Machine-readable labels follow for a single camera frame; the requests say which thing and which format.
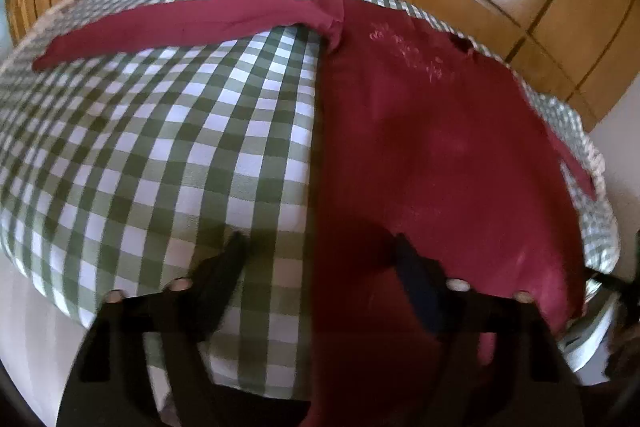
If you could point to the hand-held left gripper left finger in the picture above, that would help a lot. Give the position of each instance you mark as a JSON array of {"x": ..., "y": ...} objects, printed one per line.
[{"x": 224, "y": 279}]

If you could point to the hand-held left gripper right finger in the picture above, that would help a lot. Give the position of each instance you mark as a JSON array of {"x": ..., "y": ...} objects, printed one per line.
[{"x": 417, "y": 279}]

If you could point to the maroon long-sleeved shirt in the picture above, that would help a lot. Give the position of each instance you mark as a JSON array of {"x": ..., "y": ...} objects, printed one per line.
[{"x": 425, "y": 157}]

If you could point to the green white checked blanket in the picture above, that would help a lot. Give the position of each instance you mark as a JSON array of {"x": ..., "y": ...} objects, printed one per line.
[{"x": 150, "y": 157}]

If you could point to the white rounded object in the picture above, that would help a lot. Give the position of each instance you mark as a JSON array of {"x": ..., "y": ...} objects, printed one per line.
[{"x": 587, "y": 332}]

